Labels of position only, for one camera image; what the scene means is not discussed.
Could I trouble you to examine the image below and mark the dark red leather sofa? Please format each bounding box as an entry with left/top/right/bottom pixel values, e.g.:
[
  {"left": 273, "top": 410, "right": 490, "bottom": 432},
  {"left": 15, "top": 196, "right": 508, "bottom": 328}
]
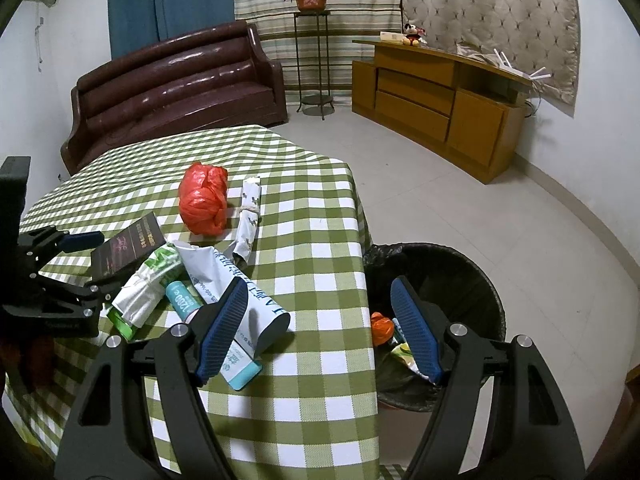
[{"left": 60, "top": 20, "right": 290, "bottom": 176}]

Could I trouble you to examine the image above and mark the teal tube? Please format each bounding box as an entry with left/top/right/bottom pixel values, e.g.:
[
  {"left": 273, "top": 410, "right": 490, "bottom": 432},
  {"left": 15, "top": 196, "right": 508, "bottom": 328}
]
[{"left": 165, "top": 280, "right": 206, "bottom": 325}]

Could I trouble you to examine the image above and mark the red plastic bag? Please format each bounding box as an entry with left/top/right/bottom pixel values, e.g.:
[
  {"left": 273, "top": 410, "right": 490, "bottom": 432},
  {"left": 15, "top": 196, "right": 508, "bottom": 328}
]
[{"left": 179, "top": 161, "right": 230, "bottom": 236}]

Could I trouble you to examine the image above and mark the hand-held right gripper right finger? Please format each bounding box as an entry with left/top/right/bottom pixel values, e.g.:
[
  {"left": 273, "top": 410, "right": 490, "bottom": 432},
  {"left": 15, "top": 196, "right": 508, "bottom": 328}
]
[{"left": 390, "top": 275, "right": 586, "bottom": 480}]

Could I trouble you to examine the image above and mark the white and teal packet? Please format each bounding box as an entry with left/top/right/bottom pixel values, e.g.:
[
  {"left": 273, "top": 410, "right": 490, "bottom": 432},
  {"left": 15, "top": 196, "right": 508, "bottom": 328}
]
[{"left": 219, "top": 339, "right": 263, "bottom": 391}]

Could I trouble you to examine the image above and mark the green and white plastic bag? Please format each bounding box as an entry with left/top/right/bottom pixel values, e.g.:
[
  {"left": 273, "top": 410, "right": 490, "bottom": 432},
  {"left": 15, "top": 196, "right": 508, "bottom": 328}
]
[{"left": 107, "top": 242, "right": 183, "bottom": 343}]

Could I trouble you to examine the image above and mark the black waste bin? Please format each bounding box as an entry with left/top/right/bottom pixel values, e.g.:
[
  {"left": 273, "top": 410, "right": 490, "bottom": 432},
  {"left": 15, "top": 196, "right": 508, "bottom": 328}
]
[{"left": 362, "top": 241, "right": 507, "bottom": 413}]

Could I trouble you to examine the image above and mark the beige quilted curtain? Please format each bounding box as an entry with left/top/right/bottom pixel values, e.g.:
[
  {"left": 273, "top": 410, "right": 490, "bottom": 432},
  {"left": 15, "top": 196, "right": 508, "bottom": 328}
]
[{"left": 400, "top": 0, "right": 581, "bottom": 107}]

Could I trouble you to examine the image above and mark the white router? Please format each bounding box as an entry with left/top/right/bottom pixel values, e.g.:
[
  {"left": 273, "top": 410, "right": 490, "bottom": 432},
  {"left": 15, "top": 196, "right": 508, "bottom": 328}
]
[{"left": 492, "top": 47, "right": 551, "bottom": 83}]

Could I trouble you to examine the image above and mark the black metal plant stand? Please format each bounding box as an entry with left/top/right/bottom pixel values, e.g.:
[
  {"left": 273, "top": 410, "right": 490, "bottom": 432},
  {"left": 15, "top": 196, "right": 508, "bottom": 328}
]
[{"left": 292, "top": 10, "right": 337, "bottom": 122}]

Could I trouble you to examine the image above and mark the green checkered tablecloth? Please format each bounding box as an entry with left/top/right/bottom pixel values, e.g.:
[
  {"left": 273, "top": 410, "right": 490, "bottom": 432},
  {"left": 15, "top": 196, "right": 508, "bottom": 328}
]
[{"left": 2, "top": 124, "right": 416, "bottom": 480}]

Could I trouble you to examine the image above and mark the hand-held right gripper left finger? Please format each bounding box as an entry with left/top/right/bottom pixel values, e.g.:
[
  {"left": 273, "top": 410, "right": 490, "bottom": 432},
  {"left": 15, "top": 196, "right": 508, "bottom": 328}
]
[{"left": 54, "top": 276, "right": 251, "bottom": 480}]

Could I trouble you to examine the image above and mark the dark cardboard box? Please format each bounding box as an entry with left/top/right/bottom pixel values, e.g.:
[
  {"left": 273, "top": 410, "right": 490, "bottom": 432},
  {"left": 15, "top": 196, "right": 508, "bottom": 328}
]
[{"left": 90, "top": 212, "right": 166, "bottom": 286}]

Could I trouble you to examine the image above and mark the mouse plush toy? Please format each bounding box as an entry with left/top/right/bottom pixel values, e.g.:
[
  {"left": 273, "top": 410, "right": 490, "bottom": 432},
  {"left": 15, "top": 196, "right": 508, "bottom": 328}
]
[{"left": 401, "top": 22, "right": 428, "bottom": 48}]

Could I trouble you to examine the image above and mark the orange plastic bag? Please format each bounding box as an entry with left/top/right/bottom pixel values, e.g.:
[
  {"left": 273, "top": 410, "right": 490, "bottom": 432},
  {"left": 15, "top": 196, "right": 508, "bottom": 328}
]
[{"left": 371, "top": 311, "right": 396, "bottom": 347}]

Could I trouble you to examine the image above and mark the blue curtain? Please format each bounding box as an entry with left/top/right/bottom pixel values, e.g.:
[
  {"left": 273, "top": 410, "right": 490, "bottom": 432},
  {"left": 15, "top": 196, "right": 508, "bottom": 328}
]
[{"left": 107, "top": 0, "right": 236, "bottom": 61}]

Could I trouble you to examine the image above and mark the wooden cabinet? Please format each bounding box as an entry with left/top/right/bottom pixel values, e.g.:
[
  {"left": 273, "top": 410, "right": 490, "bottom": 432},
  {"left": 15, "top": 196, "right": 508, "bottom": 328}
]
[{"left": 351, "top": 37, "right": 532, "bottom": 185}]

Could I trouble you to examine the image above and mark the white mailer bag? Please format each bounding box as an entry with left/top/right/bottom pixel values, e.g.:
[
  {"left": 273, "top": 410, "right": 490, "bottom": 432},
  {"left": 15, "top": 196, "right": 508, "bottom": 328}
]
[{"left": 175, "top": 242, "right": 292, "bottom": 356}]

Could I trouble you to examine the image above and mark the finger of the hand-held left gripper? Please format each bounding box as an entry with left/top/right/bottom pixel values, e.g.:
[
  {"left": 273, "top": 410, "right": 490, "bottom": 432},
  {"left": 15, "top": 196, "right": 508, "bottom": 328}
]
[
  {"left": 30, "top": 270, "right": 126, "bottom": 312},
  {"left": 19, "top": 225, "right": 105, "bottom": 263}
]

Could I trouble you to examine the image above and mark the yellow wrapper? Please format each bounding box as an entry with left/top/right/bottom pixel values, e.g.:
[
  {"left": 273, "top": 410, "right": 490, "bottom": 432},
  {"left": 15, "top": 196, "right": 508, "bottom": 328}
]
[{"left": 390, "top": 342, "right": 427, "bottom": 379}]

